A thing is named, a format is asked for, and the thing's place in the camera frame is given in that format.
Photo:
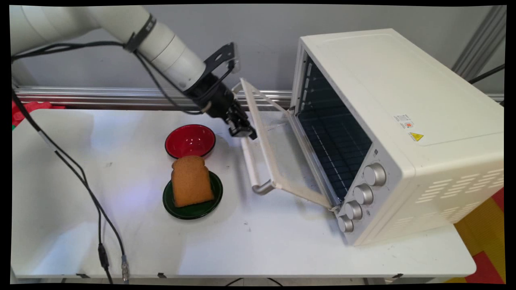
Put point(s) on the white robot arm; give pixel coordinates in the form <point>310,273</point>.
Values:
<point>80,22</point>

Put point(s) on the cream toaster oven body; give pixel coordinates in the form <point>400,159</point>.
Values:
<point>403,80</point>

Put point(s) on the dark green plate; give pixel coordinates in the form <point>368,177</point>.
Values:
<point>193,210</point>

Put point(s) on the silver oven knob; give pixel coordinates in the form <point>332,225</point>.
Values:
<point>353,210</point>
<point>345,223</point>
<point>375,174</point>
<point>363,194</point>

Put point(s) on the glass oven door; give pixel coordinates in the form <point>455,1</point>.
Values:
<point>278,161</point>

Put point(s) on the white label sticker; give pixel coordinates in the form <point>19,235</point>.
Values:
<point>404,121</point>

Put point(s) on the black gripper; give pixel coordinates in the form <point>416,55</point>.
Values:
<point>213,98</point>

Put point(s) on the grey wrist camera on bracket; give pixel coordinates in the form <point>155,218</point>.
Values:
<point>221,56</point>

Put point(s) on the red cloth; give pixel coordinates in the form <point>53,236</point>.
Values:
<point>28,110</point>

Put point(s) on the brown bread slice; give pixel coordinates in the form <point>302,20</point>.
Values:
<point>190,181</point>

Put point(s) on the aluminium frame post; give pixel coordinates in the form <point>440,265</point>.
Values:
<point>481,40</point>

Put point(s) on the red bowl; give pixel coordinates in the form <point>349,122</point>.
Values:
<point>189,141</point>

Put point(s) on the aluminium rail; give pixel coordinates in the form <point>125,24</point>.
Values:
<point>100,96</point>

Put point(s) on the yellow warning sticker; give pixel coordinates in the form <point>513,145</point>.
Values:
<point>416,136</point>

